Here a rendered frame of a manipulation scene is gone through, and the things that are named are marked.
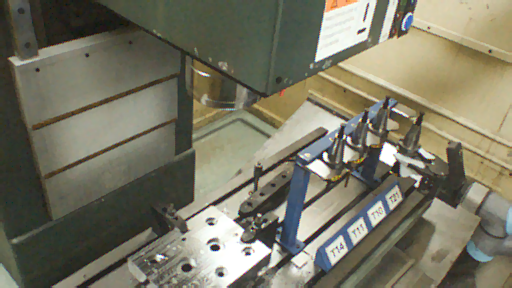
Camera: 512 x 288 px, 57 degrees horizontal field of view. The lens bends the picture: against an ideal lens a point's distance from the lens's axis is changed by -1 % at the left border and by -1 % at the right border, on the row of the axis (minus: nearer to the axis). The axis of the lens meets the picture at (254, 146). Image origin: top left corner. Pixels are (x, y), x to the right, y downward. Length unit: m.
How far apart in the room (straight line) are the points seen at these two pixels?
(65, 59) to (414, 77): 1.23
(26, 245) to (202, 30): 0.97
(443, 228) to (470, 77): 0.54
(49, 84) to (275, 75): 0.69
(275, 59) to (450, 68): 1.19
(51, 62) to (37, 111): 0.13
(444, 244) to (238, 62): 1.27
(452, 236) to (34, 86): 1.43
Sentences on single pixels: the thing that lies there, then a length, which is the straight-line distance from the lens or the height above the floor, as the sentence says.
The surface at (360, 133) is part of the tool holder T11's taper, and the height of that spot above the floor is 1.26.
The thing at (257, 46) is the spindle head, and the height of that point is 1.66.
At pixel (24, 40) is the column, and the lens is 1.19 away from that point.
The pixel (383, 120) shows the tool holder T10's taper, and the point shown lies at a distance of 1.36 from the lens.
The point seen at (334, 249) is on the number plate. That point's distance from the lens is 1.38.
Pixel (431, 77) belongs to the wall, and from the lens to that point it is 1.85.
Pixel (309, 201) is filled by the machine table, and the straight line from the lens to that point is 1.58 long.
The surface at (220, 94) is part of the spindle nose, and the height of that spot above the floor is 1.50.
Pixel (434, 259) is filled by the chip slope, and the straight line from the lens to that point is 1.80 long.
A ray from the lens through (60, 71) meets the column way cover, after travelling 1.24.
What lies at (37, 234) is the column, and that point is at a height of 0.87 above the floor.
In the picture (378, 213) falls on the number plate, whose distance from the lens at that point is 1.55.
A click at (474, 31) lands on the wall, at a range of 1.74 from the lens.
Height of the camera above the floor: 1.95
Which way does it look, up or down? 36 degrees down
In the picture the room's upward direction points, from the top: 7 degrees clockwise
